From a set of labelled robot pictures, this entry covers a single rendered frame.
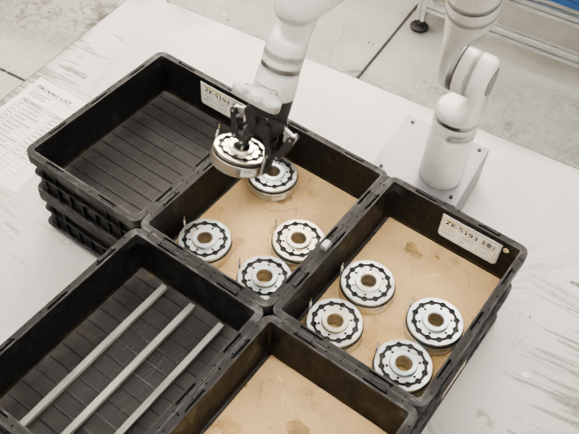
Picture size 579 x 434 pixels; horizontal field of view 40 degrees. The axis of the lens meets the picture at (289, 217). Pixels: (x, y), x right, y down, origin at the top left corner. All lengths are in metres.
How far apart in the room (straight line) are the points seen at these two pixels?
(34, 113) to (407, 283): 1.02
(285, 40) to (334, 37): 2.08
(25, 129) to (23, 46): 1.43
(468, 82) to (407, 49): 1.87
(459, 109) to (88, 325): 0.81
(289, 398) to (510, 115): 2.03
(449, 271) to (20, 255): 0.88
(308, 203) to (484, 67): 0.44
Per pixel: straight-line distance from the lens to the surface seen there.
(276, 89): 1.33
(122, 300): 1.48
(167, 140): 1.73
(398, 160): 1.75
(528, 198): 1.90
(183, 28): 2.24
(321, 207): 1.60
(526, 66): 3.43
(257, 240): 1.54
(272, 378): 1.38
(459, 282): 1.54
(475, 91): 1.52
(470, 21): 1.35
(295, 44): 1.30
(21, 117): 2.03
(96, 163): 1.71
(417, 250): 1.57
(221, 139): 1.46
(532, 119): 3.19
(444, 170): 1.67
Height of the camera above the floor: 2.05
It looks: 50 degrees down
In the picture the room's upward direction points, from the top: 4 degrees clockwise
